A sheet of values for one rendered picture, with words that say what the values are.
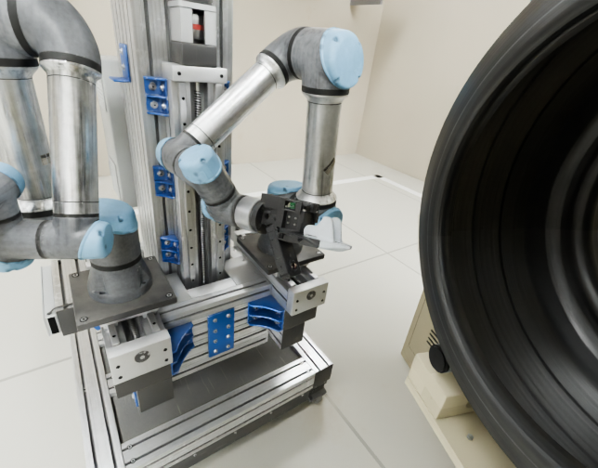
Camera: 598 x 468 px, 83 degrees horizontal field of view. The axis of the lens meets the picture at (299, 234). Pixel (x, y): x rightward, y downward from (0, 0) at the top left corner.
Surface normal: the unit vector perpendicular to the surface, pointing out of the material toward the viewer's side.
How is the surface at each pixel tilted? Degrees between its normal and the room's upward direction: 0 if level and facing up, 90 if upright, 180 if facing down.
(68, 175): 68
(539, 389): 11
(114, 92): 90
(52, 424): 0
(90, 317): 0
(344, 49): 82
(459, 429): 0
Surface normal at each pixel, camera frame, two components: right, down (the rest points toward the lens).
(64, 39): 0.43, 0.14
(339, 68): 0.67, 0.30
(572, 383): 0.15, -0.78
